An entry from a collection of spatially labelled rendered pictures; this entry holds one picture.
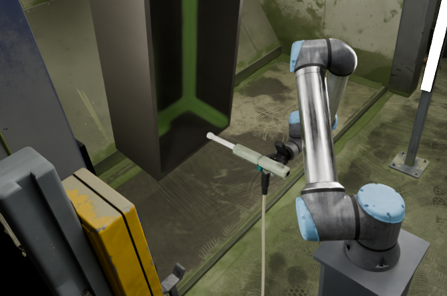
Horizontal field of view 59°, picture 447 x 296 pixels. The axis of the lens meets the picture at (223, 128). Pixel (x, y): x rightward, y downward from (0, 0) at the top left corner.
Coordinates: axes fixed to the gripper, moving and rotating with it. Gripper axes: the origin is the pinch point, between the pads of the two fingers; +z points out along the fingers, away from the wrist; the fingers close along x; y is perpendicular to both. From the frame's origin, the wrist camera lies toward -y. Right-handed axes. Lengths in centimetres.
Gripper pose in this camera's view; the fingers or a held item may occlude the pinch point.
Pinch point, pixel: (264, 168)
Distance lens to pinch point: 188.8
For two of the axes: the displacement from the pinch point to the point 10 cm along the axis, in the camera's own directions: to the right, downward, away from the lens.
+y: -0.1, 8.4, 5.4
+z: -6.4, 4.1, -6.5
